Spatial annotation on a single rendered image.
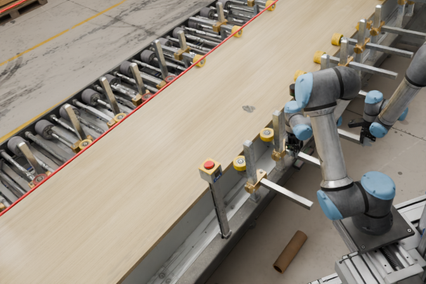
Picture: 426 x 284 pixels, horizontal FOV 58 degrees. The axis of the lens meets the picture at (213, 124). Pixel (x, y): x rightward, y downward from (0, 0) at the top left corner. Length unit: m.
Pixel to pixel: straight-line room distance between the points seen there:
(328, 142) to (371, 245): 0.44
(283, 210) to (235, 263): 0.54
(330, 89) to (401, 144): 2.13
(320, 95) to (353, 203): 0.40
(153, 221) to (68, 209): 0.48
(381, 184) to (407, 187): 1.69
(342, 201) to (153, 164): 1.10
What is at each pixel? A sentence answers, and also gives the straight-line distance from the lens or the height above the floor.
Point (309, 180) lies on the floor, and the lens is 3.11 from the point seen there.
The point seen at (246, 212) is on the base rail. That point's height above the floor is 0.70.
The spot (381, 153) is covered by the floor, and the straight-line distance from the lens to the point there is 3.36.
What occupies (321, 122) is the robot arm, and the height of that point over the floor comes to 1.47.
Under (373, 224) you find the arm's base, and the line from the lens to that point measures 1.60.
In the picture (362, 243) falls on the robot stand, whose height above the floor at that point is 1.04.
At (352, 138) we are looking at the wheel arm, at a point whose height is 0.86.
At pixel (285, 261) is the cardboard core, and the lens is 2.65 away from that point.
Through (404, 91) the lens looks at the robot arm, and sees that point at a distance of 1.72.
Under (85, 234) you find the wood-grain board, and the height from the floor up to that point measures 0.90.
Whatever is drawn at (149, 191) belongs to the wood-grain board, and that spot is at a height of 0.90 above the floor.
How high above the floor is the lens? 2.40
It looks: 41 degrees down
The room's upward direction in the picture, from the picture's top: 12 degrees counter-clockwise
